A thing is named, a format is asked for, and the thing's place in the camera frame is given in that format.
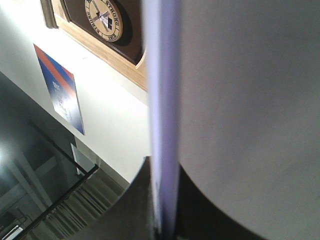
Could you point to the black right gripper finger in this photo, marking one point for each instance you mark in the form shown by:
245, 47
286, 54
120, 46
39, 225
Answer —
130, 217

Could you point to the white paper sheets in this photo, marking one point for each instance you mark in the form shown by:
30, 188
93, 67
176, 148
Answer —
234, 103

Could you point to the blue red poster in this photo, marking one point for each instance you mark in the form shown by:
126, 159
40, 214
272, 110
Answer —
62, 89

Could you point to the round wall clock plaque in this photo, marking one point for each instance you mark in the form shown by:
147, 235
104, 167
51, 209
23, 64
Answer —
109, 29

